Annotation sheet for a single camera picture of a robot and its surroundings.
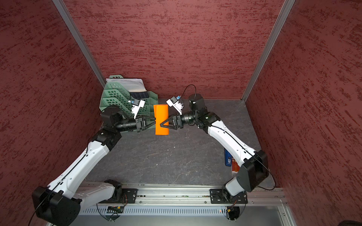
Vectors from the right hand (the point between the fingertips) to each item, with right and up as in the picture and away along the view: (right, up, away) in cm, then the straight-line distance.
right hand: (163, 127), depth 65 cm
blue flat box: (+37, -22, +20) cm, 48 cm away
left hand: (-3, +2, 0) cm, 3 cm away
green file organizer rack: (-36, +20, +28) cm, 50 cm away
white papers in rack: (-28, +27, +33) cm, 50 cm away
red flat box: (+41, -27, +18) cm, 53 cm away
